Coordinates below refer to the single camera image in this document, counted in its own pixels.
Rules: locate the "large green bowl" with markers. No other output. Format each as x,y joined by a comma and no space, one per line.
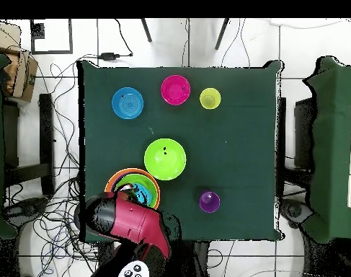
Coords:
165,160
140,179

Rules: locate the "purple bowl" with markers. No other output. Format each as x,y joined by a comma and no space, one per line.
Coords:
129,173

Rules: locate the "purple cup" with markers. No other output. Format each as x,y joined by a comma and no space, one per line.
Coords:
209,202

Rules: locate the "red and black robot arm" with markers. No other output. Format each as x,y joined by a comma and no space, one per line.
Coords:
129,219

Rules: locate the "large orange bowl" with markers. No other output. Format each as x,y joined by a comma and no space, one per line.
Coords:
132,169

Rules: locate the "dark green tablecloth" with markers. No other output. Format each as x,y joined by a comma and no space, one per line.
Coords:
235,158

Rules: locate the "red bowl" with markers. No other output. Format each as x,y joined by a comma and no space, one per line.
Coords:
175,90

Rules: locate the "yellow ribbed cup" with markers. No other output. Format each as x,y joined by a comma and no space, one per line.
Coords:
210,98

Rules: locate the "blue bowl with ribbed bottom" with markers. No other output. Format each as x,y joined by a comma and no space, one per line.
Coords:
128,103

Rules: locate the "black power adapter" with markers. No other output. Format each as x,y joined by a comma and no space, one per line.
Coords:
109,56

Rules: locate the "black stand leg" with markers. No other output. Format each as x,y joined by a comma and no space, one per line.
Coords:
146,30
222,33

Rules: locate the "black bench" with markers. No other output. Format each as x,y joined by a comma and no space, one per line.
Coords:
46,138

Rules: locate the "grey chair base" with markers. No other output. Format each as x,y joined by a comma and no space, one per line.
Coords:
296,210

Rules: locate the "black base with knob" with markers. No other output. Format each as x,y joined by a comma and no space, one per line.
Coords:
28,206

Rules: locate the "cardboard box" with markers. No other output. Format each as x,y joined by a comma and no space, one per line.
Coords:
22,75

